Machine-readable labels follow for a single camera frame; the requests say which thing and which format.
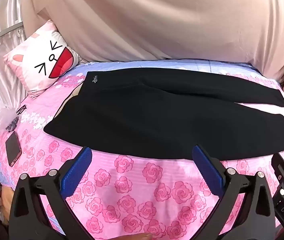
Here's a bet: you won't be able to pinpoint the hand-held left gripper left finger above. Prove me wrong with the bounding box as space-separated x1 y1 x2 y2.
9 146 100 240

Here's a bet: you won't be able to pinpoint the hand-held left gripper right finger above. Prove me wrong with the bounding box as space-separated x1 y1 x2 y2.
192 144 276 240

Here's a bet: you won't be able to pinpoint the black pants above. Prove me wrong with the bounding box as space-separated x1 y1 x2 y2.
43 67 284 160

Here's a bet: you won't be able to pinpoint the pink rose print bed sheet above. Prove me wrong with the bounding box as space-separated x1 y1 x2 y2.
0 59 284 240

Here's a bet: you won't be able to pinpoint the smartphone with pink case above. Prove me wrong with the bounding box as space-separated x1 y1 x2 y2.
5 132 22 168

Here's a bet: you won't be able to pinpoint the cat face pillow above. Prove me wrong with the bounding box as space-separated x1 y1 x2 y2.
3 20 83 99

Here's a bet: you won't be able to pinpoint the metal rail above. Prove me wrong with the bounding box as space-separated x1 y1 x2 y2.
0 21 24 52

